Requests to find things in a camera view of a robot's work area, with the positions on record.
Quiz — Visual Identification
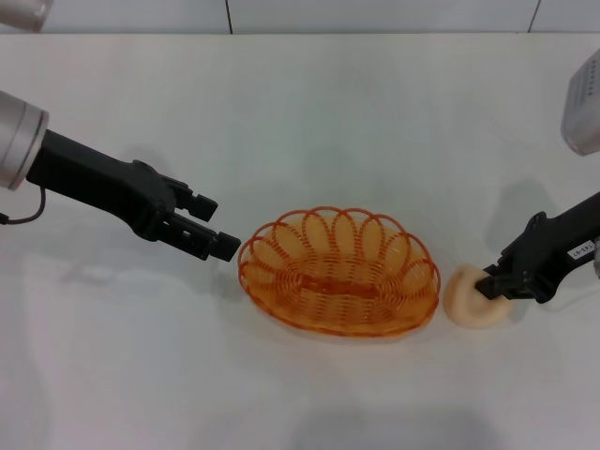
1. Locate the thin dark arm cable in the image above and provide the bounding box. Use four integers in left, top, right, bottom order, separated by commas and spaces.
0, 186, 46, 226

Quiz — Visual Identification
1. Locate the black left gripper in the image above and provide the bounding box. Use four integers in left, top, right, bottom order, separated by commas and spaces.
26, 128, 242, 263

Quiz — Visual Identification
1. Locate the orange woven plastic basket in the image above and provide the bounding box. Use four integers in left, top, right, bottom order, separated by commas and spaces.
237, 204, 442, 338

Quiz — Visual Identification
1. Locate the pale round bread bun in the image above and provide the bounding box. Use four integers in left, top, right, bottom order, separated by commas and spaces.
443, 263, 515, 330

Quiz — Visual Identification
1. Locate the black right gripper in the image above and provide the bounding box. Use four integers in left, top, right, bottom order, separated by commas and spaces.
475, 189, 600, 305

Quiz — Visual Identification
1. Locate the white printed label sticker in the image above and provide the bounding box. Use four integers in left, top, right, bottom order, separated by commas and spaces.
569, 240, 596, 260

